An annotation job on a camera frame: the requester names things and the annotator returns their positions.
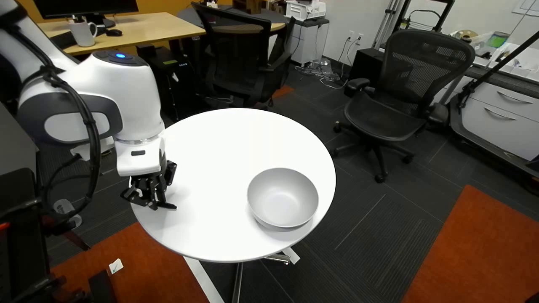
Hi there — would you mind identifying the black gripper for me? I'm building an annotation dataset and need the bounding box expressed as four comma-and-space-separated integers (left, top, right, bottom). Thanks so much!
119, 160, 178, 212

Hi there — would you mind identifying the silver round bowl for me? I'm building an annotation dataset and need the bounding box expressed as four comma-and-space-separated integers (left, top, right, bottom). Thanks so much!
245, 167, 320, 230

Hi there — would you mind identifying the small white floor tag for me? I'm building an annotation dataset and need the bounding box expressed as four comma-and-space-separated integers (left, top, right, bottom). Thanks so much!
106, 256, 126, 276

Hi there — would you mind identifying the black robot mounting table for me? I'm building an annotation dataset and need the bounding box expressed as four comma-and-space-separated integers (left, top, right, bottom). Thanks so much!
0, 103, 64, 303

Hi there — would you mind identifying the white metal table base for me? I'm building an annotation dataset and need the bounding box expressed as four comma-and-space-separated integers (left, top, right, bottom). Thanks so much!
183, 244, 303, 303

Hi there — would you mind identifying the light wooden desk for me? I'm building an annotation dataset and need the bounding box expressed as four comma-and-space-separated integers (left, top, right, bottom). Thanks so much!
33, 10, 207, 57

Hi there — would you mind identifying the dark office chair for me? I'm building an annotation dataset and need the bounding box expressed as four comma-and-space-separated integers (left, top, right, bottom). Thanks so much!
192, 2, 298, 109

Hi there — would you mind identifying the white mug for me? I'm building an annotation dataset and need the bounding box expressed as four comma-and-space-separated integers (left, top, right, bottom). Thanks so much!
67, 18, 101, 49

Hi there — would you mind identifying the black computer monitor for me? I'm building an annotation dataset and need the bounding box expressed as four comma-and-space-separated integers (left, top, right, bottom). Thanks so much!
32, 0, 139, 22

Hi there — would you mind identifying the white printer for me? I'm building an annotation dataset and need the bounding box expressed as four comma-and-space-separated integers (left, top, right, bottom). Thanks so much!
284, 0, 328, 23

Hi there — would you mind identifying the black mesh office chair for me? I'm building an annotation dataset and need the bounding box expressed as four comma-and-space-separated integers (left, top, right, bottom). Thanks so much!
330, 27, 478, 185

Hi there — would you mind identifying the white drawer cabinet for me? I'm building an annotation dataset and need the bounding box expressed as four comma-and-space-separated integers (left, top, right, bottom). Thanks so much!
458, 76, 539, 165

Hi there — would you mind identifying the black slanted stand pole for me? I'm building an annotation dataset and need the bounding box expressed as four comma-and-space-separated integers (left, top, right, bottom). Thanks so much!
454, 28, 539, 109

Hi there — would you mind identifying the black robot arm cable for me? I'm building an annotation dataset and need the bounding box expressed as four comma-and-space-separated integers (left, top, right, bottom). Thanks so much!
20, 66, 104, 225

